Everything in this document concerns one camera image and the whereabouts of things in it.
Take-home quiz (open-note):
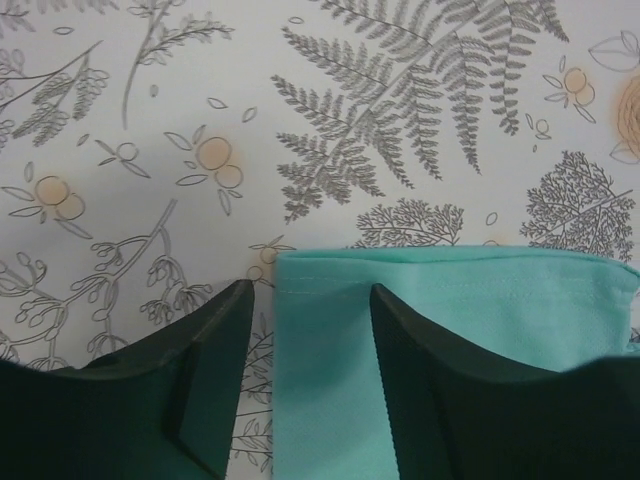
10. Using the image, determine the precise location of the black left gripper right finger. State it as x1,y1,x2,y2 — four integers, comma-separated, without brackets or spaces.
370,284,639,479

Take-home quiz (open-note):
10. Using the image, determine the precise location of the teal t shirt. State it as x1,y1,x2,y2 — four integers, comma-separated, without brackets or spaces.
272,246,639,479

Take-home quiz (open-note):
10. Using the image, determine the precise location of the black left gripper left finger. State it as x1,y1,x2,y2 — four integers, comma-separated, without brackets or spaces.
1,280,254,479

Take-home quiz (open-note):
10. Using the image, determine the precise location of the floral patterned table mat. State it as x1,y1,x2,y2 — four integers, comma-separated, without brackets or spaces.
1,1,639,479

